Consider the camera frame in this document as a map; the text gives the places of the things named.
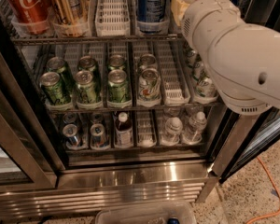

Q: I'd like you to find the dark juice bottle white cap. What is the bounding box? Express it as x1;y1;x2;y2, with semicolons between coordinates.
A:
116;112;133;148

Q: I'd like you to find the green can back left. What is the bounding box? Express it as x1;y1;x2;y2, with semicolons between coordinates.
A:
47;57;74;92

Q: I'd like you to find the white diet can front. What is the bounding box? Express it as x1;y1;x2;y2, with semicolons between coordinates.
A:
138;68;161;101

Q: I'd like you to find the clear water bottle left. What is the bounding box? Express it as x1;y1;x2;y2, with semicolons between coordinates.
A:
161;117;183;146

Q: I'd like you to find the white diet can back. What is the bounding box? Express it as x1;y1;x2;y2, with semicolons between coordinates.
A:
137;53;158;73

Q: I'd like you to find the empty white tray bottom shelf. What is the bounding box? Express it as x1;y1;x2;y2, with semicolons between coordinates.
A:
136;111;157;147

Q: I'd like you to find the open fridge glass door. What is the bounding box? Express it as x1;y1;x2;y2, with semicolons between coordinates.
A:
196;108;280;203

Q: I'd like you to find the green can front left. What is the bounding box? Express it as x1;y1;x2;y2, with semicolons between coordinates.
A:
40;72;71;105

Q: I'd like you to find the clear water bottle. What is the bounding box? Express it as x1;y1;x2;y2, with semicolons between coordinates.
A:
161;117;183;146
182;111;207;145

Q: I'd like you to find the empty white tray shelf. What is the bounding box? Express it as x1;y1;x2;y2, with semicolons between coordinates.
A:
136;111;157;147
95;0;130;36
154;42;190;105

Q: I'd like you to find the empty white tray middle shelf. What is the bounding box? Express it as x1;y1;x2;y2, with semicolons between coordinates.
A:
154;42;190;105

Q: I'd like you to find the red coca cola can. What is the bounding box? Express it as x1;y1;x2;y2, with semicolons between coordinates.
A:
8;0;49;35

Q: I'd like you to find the gold soda can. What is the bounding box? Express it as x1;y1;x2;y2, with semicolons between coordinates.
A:
51;0;87;37

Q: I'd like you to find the white diet can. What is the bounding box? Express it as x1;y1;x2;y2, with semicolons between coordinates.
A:
138;68;161;101
137;53;158;73

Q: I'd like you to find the orange extension cable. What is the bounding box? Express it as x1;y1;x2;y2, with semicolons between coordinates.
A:
245;156;280;224

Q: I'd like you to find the silver blue can back left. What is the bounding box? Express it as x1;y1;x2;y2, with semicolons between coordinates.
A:
63;113;79;126

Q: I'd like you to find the silver blue can front left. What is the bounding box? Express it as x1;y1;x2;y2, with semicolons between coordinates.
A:
63;124;82;147

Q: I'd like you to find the silver blue can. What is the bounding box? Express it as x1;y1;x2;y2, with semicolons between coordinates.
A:
91;112;105;124
63;113;79;126
63;124;82;147
91;123;109;150

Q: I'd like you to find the empty white tray top shelf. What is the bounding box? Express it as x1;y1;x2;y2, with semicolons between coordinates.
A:
95;0;130;36

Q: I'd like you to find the blue pepsi can left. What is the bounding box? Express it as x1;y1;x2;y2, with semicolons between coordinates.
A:
137;0;167;34

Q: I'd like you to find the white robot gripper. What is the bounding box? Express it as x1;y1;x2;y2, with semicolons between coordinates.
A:
171;0;246;60

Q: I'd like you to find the clear water bottle right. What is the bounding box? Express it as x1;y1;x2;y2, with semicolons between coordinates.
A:
182;111;207;145

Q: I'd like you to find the stainless steel fridge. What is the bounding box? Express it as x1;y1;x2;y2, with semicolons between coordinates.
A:
0;0;280;222

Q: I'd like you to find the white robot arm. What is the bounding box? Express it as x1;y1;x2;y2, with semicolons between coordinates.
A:
171;0;280;115

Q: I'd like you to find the clear plastic bin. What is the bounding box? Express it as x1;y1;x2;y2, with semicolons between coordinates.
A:
95;201;197;224

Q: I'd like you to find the white green can front right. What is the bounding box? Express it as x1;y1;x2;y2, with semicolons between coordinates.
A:
195;73;217;98

